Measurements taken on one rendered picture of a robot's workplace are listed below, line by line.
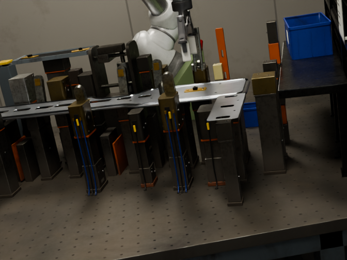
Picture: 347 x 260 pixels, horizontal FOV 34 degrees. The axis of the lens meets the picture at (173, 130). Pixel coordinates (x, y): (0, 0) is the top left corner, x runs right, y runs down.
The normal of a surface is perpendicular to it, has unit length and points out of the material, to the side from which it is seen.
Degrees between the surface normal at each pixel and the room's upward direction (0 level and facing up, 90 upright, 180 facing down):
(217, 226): 0
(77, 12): 90
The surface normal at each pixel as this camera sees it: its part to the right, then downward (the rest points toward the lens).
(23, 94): -0.20, 0.33
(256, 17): 0.06, 0.29
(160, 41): 0.29, -0.12
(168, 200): -0.17, -0.94
